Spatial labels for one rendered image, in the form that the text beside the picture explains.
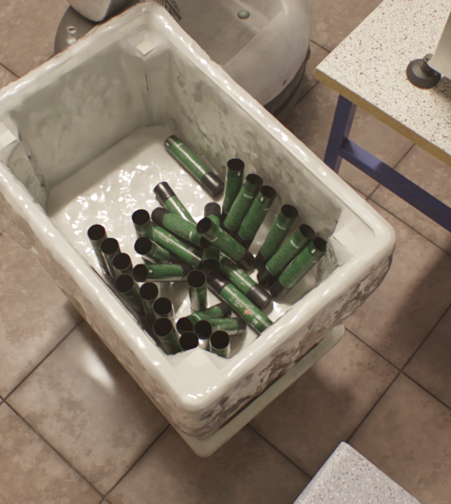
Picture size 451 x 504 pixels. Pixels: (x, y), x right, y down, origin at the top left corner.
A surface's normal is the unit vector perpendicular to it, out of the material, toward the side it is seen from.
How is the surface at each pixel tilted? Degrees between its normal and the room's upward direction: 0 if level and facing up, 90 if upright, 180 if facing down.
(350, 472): 0
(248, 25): 0
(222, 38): 3
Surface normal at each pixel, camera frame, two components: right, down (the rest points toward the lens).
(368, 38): -0.01, -0.43
